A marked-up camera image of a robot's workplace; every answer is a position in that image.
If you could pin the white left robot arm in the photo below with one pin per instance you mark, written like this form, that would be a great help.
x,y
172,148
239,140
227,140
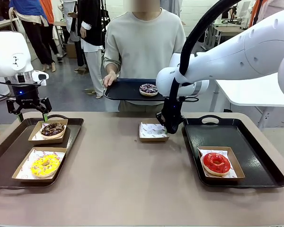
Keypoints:
x,y
7,54

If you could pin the person in beige sweater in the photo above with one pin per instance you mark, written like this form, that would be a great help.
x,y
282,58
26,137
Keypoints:
x,y
142,42

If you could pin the person's right hand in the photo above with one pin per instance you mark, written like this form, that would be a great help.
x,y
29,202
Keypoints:
x,y
109,80

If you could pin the black serving tray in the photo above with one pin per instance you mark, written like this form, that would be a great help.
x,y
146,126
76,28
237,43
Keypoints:
x,y
123,92

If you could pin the brown cardboard carton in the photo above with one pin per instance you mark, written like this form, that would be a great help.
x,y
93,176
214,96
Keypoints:
x,y
71,50

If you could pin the mannequin with white shirt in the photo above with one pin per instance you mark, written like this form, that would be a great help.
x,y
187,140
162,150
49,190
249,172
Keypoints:
x,y
71,21

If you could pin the grey workbench desk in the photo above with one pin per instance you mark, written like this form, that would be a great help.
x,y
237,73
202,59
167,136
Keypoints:
x,y
227,29

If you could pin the yellow sprinkled donut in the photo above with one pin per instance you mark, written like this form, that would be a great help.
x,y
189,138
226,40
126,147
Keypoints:
x,y
38,166

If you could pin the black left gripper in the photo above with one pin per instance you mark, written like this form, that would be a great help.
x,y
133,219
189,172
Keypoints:
x,y
26,95

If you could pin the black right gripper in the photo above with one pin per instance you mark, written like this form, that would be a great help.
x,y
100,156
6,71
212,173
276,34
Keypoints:
x,y
174,107

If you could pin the chocolate glazed donut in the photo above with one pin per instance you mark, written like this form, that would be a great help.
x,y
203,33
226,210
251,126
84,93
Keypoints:
x,y
47,132

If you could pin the brown cardboard donut box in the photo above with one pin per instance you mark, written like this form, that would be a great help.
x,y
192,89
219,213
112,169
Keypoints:
x,y
153,140
239,165
19,178
33,141

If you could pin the large white table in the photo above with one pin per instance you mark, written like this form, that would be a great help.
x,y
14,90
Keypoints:
x,y
251,92

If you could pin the mannequin with blue top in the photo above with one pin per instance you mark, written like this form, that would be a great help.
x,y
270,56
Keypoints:
x,y
33,35

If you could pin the person's right forearm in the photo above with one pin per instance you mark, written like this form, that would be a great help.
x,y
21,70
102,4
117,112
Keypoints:
x,y
111,71

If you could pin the red glazed donut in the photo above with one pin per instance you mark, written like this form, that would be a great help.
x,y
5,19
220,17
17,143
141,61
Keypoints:
x,y
208,163

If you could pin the white red-printed paper liner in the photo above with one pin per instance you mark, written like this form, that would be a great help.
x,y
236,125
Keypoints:
x,y
151,130
35,153
207,175
36,137

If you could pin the purple white sprinkled donut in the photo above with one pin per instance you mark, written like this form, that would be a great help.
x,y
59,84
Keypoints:
x,y
144,91

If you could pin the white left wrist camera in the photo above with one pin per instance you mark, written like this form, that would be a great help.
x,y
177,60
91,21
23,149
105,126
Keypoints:
x,y
41,76

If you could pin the mannequin with black top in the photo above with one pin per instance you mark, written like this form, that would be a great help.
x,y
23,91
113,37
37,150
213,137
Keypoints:
x,y
92,28

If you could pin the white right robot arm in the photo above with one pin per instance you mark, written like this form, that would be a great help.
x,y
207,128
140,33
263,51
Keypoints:
x,y
239,56

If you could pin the white table with metal legs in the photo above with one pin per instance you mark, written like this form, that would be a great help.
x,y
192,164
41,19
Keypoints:
x,y
0,23

